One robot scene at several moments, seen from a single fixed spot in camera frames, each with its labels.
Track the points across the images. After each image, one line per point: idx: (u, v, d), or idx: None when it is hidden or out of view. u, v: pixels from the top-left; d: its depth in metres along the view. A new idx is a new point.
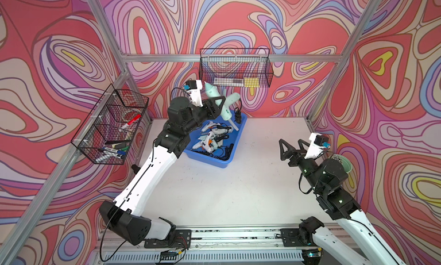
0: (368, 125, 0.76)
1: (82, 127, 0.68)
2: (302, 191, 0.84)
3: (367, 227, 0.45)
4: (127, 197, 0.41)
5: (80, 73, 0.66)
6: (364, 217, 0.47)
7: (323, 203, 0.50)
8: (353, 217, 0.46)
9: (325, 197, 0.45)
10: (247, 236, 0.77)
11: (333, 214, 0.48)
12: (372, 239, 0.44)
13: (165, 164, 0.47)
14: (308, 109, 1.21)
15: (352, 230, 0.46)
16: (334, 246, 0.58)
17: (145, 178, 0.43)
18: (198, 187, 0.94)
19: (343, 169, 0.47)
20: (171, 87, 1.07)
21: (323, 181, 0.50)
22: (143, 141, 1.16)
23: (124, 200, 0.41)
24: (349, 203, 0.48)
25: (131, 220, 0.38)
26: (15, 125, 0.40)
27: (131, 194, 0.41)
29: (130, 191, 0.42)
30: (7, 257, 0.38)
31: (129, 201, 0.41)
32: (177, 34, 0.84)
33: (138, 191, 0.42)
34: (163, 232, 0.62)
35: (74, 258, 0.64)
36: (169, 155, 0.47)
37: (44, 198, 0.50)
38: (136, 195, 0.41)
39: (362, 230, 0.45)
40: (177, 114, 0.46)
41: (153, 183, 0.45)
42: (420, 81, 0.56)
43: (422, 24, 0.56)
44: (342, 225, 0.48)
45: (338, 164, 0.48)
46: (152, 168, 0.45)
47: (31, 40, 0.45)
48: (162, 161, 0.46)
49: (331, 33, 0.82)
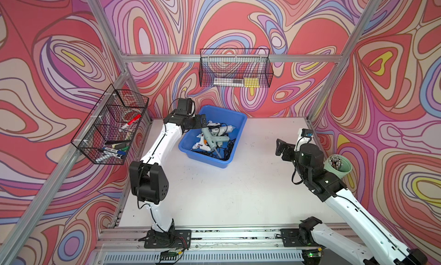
0: (368, 125, 0.76)
1: (82, 127, 0.68)
2: (293, 182, 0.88)
3: (353, 203, 0.47)
4: (151, 154, 0.51)
5: (80, 73, 0.66)
6: (349, 193, 0.48)
7: (309, 184, 0.53)
8: (339, 194, 0.48)
9: (310, 177, 0.54)
10: (247, 237, 0.77)
11: (321, 195, 0.51)
12: (359, 215, 0.45)
13: (175, 135, 0.59)
14: (308, 109, 1.21)
15: (339, 209, 0.48)
16: (332, 239, 0.58)
17: (163, 142, 0.55)
18: (198, 187, 0.94)
19: (318, 149, 0.53)
20: (172, 87, 1.07)
21: (304, 164, 0.55)
22: (143, 141, 1.16)
23: (150, 156, 0.51)
24: (335, 184, 0.50)
25: (159, 170, 0.47)
26: (15, 126, 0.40)
27: (154, 153, 0.52)
29: (153, 150, 0.52)
30: (7, 257, 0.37)
31: (154, 157, 0.51)
32: (177, 34, 0.84)
33: (159, 150, 0.52)
34: (167, 223, 0.64)
35: (74, 258, 0.64)
36: (177, 128, 0.60)
37: (44, 198, 0.50)
38: (159, 153, 0.52)
39: (348, 207, 0.46)
40: (186, 102, 0.68)
41: (169, 145, 0.56)
42: (420, 81, 0.56)
43: (421, 24, 0.56)
44: (329, 206, 0.50)
45: (313, 145, 0.55)
46: (166, 137, 0.56)
47: (31, 41, 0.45)
48: (174, 129, 0.59)
49: (331, 33, 0.82)
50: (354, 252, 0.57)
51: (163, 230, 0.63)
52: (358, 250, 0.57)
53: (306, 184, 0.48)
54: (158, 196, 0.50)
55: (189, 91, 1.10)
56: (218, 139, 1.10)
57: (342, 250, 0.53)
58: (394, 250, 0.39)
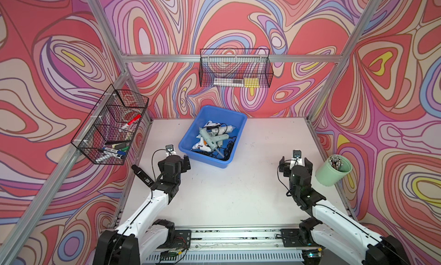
0: (368, 125, 0.76)
1: (82, 127, 0.68)
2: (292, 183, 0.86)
3: (331, 208, 0.56)
4: (129, 225, 0.45)
5: (80, 73, 0.66)
6: (328, 202, 0.58)
7: (298, 200, 0.63)
8: (319, 203, 0.59)
9: (298, 195, 0.64)
10: (247, 237, 0.77)
11: (307, 209, 0.61)
12: (336, 216, 0.53)
13: (161, 203, 0.56)
14: (308, 109, 1.21)
15: (322, 215, 0.56)
16: (331, 239, 0.58)
17: (146, 210, 0.50)
18: (198, 187, 0.94)
19: (305, 171, 0.64)
20: (171, 87, 1.07)
21: (295, 183, 0.65)
22: (143, 141, 1.16)
23: (128, 226, 0.45)
24: (317, 197, 0.61)
25: (134, 243, 0.40)
26: (15, 126, 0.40)
27: (132, 223, 0.46)
29: (132, 220, 0.47)
30: (7, 257, 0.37)
31: (132, 227, 0.45)
32: (177, 34, 0.84)
33: (139, 220, 0.47)
34: (163, 237, 0.62)
35: (74, 258, 0.64)
36: (164, 196, 0.57)
37: (44, 197, 0.50)
38: (139, 222, 0.46)
39: (327, 211, 0.55)
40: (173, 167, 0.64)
41: (153, 214, 0.52)
42: (420, 81, 0.56)
43: (422, 24, 0.56)
44: (317, 217, 0.58)
45: (301, 167, 0.65)
46: (151, 204, 0.53)
47: (31, 41, 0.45)
48: (162, 196, 0.57)
49: (331, 33, 0.82)
50: (352, 253, 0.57)
51: (161, 242, 0.61)
52: (356, 252, 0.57)
53: (296, 199, 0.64)
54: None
55: (189, 91, 1.10)
56: (218, 139, 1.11)
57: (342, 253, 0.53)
58: (368, 238, 0.45)
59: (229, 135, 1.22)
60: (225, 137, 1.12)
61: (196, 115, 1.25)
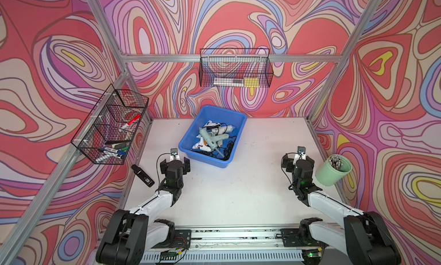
0: (368, 125, 0.76)
1: (82, 127, 0.68)
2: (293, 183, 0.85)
3: (324, 194, 0.61)
4: (140, 207, 0.50)
5: (80, 73, 0.66)
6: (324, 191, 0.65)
7: (296, 191, 0.69)
8: (312, 192, 0.63)
9: (298, 187, 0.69)
10: (247, 237, 0.77)
11: (303, 200, 0.65)
12: (327, 199, 0.57)
13: (166, 200, 0.59)
14: (308, 108, 1.21)
15: (317, 201, 0.59)
16: (323, 227, 0.61)
17: (154, 200, 0.55)
18: (198, 187, 0.94)
19: (308, 165, 0.68)
20: (171, 87, 1.07)
21: (297, 176, 0.70)
22: (143, 141, 1.16)
23: (138, 208, 0.49)
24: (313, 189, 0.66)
25: (144, 220, 0.44)
26: (15, 125, 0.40)
27: (143, 207, 0.51)
29: (143, 204, 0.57)
30: (7, 257, 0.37)
31: (142, 209, 0.49)
32: (177, 34, 0.84)
33: (148, 206, 0.52)
34: (163, 234, 0.62)
35: (74, 258, 0.64)
36: (169, 196, 0.61)
37: (44, 197, 0.50)
38: (149, 207, 0.51)
39: (320, 196, 0.60)
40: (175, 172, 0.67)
41: (159, 207, 0.55)
42: (420, 81, 0.56)
43: (422, 24, 0.56)
44: (313, 204, 0.61)
45: (305, 161, 0.70)
46: (158, 198, 0.58)
47: (31, 41, 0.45)
48: (168, 195, 0.61)
49: (331, 33, 0.82)
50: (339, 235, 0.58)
51: (159, 241, 0.60)
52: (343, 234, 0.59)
53: (294, 190, 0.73)
54: (127, 262, 0.40)
55: (189, 91, 1.10)
56: (218, 138, 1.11)
57: (333, 238, 0.53)
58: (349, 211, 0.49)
59: (229, 135, 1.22)
60: (225, 137, 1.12)
61: (196, 115, 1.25)
